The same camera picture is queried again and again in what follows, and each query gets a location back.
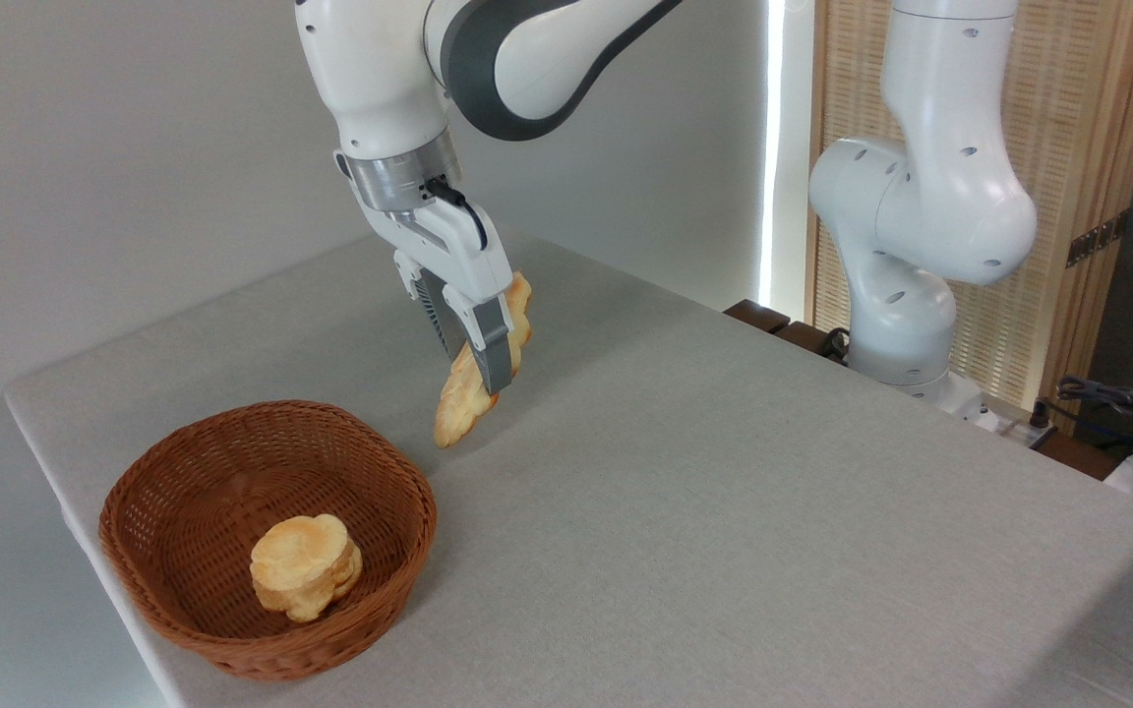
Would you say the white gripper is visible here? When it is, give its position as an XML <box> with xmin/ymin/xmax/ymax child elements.
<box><xmin>360</xmin><ymin>194</ymin><xmax>520</xmax><ymax>396</ymax></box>

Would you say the long braided bread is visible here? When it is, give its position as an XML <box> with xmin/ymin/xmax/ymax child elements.
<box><xmin>432</xmin><ymin>271</ymin><xmax>534</xmax><ymax>450</ymax></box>

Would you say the round flat bread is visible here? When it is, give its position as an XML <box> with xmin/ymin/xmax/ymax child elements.
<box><xmin>250</xmin><ymin>513</ymin><xmax>365</xmax><ymax>623</ymax></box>

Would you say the grey tablecloth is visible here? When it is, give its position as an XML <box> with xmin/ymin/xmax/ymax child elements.
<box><xmin>4</xmin><ymin>221</ymin><xmax>1133</xmax><ymax>708</ymax></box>

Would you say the brown wicker basket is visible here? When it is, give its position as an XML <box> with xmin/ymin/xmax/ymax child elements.
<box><xmin>98</xmin><ymin>399</ymin><xmax>439</xmax><ymax>682</ymax></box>

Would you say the dark metal screen hinge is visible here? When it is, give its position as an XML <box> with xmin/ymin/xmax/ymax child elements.
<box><xmin>1065</xmin><ymin>207</ymin><xmax>1131</xmax><ymax>268</ymax></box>

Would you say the bamboo folding screen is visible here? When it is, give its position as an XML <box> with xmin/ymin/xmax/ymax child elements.
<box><xmin>805</xmin><ymin>0</ymin><xmax>1133</xmax><ymax>436</ymax></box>

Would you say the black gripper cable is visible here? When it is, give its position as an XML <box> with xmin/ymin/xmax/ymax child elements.
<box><xmin>425</xmin><ymin>176</ymin><xmax>490</xmax><ymax>253</ymax></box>

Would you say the black cable bundle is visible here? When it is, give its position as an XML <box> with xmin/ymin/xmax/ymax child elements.
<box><xmin>1056</xmin><ymin>376</ymin><xmax>1133</xmax><ymax>465</ymax></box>

